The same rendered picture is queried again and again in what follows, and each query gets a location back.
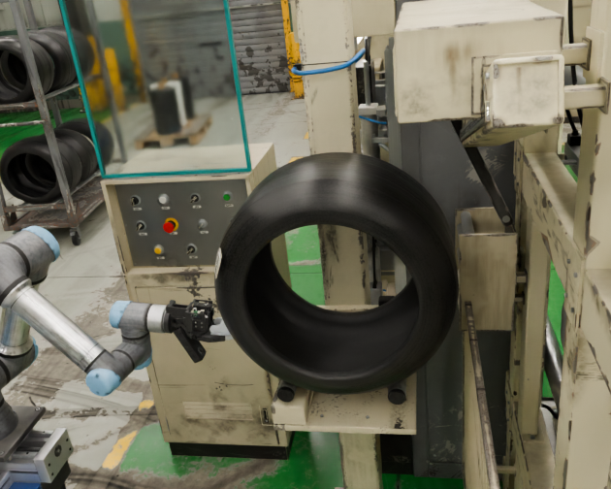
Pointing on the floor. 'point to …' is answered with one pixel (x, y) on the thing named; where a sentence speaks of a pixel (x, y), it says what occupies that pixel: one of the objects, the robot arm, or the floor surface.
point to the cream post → (313, 16)
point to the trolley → (68, 152)
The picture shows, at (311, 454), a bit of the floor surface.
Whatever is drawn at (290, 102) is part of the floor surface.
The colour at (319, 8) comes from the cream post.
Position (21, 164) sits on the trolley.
